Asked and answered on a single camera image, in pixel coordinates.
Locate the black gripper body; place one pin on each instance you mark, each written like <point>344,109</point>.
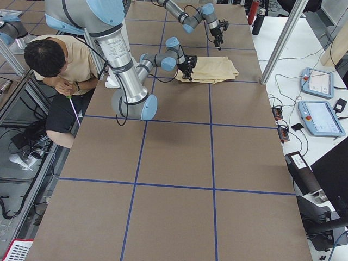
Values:
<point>215,33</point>
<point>185,64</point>

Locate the cream long-sleeve printed shirt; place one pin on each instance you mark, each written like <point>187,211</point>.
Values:
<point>211,70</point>

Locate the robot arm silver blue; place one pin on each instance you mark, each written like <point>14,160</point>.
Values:
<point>190,17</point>
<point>103,22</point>

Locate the red cylinder bottle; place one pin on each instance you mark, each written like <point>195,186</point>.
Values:
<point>253,10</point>

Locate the black water bottle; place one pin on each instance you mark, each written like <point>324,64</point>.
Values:
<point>258,21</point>

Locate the orange terminal block far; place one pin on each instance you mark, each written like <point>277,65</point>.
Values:
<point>277,113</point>

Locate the orange terminal block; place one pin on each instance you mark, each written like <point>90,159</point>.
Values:
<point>277,113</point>
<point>283,132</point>

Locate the blue teach pendant far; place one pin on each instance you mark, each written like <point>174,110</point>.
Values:
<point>317,82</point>

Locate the blue teach pendant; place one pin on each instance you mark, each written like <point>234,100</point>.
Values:
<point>317,82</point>
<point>320,119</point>

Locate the orange terminal block near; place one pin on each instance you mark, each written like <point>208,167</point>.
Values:
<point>283,132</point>

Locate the pink stick with green tip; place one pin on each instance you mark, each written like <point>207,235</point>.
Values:
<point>73,108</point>

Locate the seated person in beige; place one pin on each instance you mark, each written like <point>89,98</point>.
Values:
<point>65,64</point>

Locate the blue teach pendant near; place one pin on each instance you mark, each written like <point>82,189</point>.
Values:
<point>320,119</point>

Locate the black power adapter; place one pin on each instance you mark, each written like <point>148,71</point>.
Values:
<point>340,105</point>

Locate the black box with white label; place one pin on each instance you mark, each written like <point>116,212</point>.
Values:
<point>304,181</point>

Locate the black monitor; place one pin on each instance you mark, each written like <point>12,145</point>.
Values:
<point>331,173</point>

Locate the red white plastic basket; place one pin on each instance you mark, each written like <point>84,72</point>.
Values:
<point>18,250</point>

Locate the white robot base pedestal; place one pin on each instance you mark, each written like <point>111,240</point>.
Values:
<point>111,81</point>

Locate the aluminium frame post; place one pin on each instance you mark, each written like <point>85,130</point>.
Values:
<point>283,39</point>

